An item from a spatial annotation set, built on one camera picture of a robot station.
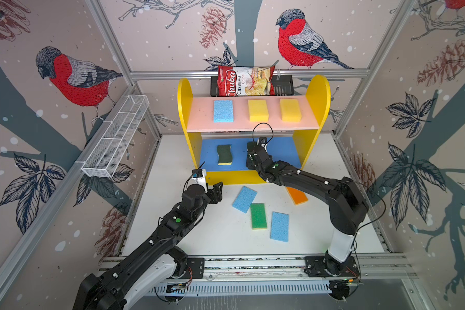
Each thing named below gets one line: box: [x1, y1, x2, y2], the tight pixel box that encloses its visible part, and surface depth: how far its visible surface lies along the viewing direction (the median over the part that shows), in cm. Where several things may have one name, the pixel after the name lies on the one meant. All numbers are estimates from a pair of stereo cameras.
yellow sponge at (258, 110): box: [248, 99, 270, 123], surface depth 71 cm
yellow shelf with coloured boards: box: [176, 74, 331, 185], surface depth 74 cm
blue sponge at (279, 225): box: [269, 211, 290, 243], surface depth 85 cm
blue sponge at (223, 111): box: [213, 99, 234, 124], surface depth 73 cm
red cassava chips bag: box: [217, 65, 276, 97], surface depth 90 cm
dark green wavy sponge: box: [217, 144, 234, 166], surface depth 92 cm
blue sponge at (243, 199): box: [232, 186, 258, 214], surface depth 94 cm
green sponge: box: [249, 202, 268, 230], surface depth 87 cm
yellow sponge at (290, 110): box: [279, 98, 302, 123], surface depth 73 cm
